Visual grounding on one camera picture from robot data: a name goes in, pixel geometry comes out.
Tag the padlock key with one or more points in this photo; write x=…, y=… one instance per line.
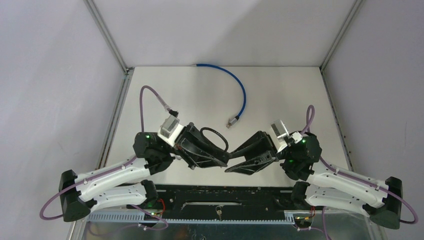
x=218, y=210

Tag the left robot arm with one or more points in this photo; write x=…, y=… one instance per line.
x=126, y=182

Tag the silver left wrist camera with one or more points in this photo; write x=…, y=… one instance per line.
x=170, y=130

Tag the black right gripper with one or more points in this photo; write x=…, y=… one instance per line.
x=260, y=144

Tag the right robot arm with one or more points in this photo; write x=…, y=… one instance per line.
x=320, y=184

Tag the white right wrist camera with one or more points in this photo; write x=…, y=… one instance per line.
x=280, y=136

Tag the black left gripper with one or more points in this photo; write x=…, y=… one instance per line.
x=192, y=146

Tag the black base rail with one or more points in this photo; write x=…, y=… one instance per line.
x=238, y=203

